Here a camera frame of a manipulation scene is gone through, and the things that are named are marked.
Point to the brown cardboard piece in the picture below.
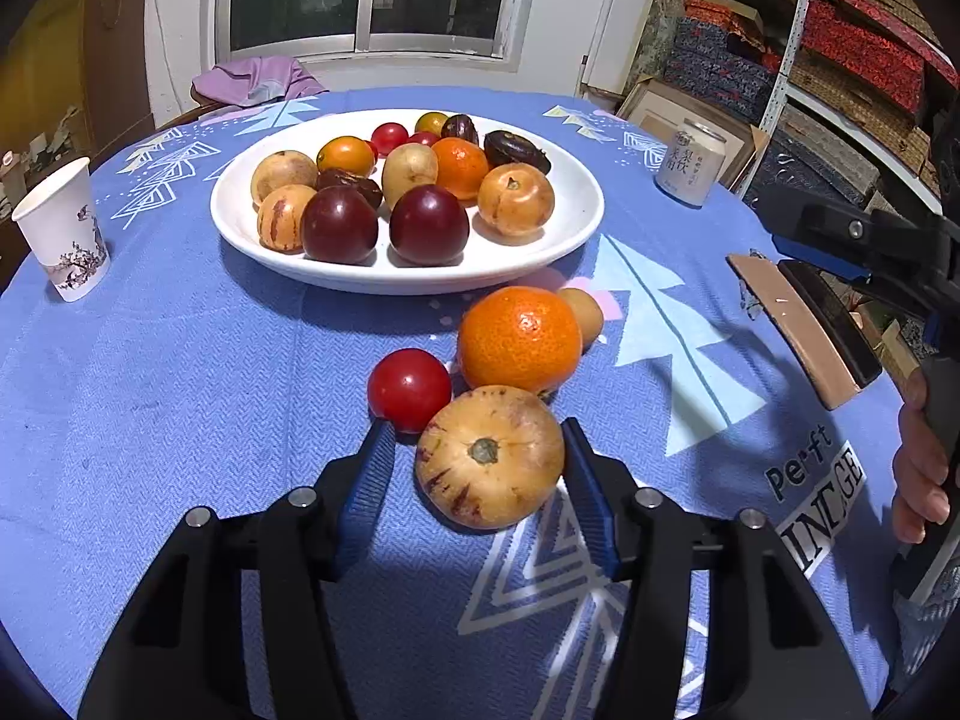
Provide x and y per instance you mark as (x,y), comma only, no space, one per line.
(795,337)

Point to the white drink can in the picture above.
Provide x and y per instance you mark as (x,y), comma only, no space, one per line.
(690,165)

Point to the orange-tan striped pepino melon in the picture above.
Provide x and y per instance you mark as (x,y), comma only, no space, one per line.
(281,221)

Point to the dark wrinkled passion fruit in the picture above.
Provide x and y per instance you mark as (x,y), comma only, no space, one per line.
(459,127)
(352,181)
(516,152)

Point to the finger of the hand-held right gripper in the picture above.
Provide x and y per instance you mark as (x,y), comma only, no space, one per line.
(900,255)
(821,259)

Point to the stack of blue patterned boxes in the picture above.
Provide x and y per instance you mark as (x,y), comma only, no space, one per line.
(720,67)

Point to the yellow-green tomato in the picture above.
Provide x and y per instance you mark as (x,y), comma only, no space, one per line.
(431,122)

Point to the oblong yellow pepino melon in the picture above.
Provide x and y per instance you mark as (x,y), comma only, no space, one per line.
(409,175)

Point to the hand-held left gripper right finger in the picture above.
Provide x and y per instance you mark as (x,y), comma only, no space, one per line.
(596,510)

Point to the person's right hand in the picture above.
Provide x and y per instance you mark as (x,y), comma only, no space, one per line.
(919,465)

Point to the purple-speckled pepino melon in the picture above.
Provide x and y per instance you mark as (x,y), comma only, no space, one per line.
(489,465)

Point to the white metal shelf rack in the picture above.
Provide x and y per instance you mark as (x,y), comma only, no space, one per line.
(791,52)

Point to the purple cloth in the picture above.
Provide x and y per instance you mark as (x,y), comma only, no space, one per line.
(255,79)

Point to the orange tomato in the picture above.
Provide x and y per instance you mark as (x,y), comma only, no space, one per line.
(345,156)

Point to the blue printed tablecloth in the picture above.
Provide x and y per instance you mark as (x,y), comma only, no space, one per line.
(187,390)

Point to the stack of red patterned boxes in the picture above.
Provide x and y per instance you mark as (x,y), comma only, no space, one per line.
(862,52)

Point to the stack of dark grey boxes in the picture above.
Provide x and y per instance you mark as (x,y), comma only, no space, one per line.
(810,165)

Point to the green patterned panel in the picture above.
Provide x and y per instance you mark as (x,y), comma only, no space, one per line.
(660,15)

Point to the small tan fruit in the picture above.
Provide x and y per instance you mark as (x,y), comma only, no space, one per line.
(586,315)

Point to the wooden glass-front cabinet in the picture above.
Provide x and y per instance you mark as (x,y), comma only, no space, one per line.
(60,37)

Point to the white oval plate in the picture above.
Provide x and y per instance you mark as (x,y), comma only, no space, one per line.
(574,206)

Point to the black smartphone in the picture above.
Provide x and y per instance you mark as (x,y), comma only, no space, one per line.
(832,322)

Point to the dark red plum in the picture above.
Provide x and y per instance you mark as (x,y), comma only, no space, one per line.
(429,225)
(339,225)

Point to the leaning cardboard picture frames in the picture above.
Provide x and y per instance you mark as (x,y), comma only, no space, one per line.
(675,112)

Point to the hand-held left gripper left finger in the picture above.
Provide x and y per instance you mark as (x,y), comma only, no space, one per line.
(364,502)

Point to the wooden chair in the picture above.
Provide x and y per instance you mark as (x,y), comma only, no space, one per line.
(197,96)

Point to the white printed paper cup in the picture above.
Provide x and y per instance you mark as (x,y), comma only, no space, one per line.
(60,225)

